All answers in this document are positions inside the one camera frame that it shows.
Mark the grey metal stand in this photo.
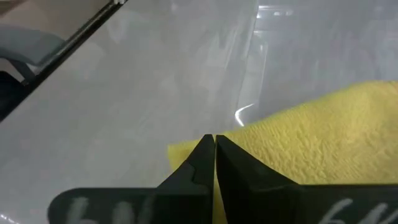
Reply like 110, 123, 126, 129
0, 24, 67, 82

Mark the yellow microfiber towel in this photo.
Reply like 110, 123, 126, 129
167, 80, 398, 224

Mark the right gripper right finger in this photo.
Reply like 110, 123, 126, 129
215, 134, 301, 224

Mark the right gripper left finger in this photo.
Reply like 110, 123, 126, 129
157, 134, 216, 224

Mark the white glossy table mat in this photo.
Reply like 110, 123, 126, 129
0, 0, 398, 224

